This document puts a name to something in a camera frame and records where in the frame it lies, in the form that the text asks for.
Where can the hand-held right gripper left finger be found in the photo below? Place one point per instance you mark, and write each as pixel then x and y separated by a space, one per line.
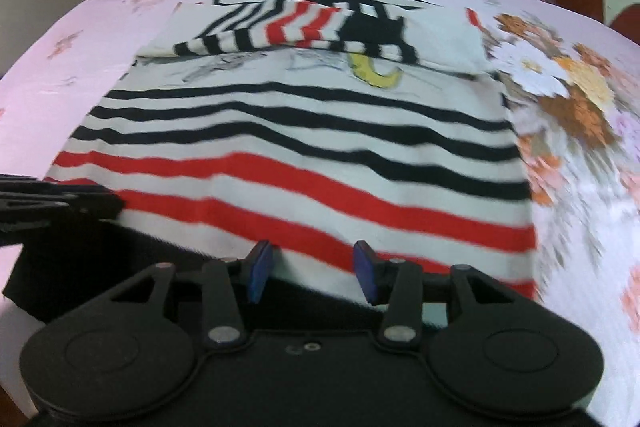
pixel 260 269

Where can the striped knit sweater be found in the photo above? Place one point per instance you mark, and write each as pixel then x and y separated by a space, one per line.
pixel 300 147

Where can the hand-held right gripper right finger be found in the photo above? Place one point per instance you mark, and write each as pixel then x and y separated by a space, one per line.
pixel 365 272

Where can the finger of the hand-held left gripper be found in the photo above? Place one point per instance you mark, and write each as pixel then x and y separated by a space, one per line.
pixel 75 204

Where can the bed with pink floral sheet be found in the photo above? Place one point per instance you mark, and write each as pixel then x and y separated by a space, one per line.
pixel 575 157

